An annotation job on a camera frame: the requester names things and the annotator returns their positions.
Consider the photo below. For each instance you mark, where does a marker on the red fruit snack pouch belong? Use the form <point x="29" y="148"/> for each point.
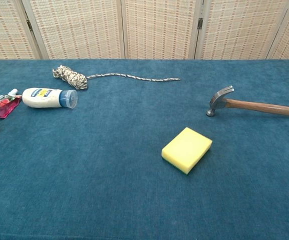
<point x="2" y="105"/>

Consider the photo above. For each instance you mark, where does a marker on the woven folding screen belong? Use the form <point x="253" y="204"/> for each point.
<point x="159" y="27"/>

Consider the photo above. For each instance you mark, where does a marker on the white mayonnaise bottle blue cap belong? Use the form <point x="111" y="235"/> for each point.
<point x="44" y="98"/>

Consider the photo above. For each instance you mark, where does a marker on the teal velvet table cloth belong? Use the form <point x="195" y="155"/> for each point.
<point x="109" y="175"/>

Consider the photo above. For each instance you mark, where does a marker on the yellow sponge with green base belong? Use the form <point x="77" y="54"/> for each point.
<point x="185" y="148"/>

